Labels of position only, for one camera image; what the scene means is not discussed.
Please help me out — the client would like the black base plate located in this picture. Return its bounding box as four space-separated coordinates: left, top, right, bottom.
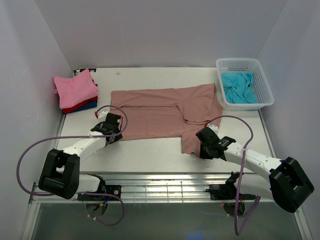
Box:
77 184 122 202
206 183 257 201

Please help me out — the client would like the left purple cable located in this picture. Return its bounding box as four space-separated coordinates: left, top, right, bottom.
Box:
16 104 130 227

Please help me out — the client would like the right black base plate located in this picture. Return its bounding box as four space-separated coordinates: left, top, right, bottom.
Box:
206 183 257 201

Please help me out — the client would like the aluminium frame rail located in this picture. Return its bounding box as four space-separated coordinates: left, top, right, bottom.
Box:
30 173 273 204

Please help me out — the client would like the purple cable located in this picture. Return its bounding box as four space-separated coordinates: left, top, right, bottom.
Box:
16 104 130 227
199 115 262 236

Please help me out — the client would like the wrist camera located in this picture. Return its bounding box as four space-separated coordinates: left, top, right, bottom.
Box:
94 110 109 120
204 123 219 134

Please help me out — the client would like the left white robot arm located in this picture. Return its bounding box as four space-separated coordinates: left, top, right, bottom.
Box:
38 111 123 200

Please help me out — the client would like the dusty pink t shirt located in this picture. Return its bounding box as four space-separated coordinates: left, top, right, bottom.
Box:
110 83 223 156

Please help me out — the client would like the folded red t shirt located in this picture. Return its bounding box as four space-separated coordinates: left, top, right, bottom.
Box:
62 96 98 115

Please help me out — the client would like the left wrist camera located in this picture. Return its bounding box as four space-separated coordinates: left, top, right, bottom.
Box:
94 110 109 120

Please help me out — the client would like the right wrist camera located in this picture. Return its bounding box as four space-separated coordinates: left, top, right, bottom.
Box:
204 123 219 134

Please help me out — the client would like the white plastic basket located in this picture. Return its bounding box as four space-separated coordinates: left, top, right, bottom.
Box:
216 58 275 111

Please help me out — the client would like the folded pink t shirt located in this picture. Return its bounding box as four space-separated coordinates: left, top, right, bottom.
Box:
53 69 99 109

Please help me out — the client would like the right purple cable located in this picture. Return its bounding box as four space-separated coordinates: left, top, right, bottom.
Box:
199 115 262 236

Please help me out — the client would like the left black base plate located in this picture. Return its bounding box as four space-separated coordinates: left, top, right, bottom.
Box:
77 184 122 202

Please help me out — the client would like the turquoise t shirt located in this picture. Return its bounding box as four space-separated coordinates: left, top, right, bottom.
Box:
221 72 258 104

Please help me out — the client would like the folded blue t shirt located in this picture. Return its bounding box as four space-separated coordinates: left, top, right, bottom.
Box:
59 82 99 115

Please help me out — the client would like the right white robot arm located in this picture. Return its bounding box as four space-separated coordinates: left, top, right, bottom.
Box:
196 127 315 213

